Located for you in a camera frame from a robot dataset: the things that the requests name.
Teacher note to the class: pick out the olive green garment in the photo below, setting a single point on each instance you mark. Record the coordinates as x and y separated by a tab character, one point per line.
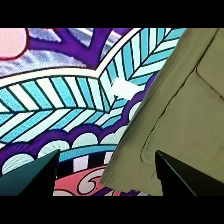
180	113

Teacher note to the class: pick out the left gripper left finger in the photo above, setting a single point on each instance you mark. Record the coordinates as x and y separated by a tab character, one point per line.
36	176

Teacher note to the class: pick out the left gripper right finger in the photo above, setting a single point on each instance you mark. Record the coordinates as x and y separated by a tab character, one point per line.
183	176

